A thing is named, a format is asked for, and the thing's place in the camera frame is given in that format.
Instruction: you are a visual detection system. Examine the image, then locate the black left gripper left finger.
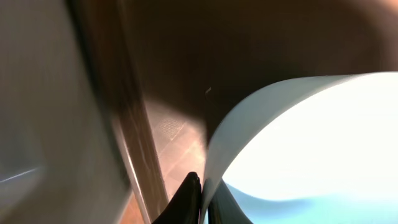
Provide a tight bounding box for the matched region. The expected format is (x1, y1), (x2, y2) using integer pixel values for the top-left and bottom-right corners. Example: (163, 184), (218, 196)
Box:
(152, 172), (201, 224)

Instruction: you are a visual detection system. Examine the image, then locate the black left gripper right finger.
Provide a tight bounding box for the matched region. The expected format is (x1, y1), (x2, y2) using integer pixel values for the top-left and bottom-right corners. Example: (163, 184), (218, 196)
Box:
(208, 180), (252, 224)

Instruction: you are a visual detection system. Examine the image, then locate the light blue bowl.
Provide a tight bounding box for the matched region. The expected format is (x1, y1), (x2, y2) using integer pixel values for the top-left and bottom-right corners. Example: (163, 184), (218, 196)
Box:
(200, 72), (397, 223)

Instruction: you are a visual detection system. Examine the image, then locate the grey dishwasher rack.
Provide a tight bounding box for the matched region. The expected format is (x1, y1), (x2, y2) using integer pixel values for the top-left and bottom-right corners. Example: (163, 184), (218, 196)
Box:
(1, 1), (130, 223)

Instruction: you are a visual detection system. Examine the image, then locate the dark brown serving tray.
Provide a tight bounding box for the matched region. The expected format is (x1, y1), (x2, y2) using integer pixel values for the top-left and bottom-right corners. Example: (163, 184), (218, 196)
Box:
(67, 0), (397, 222)

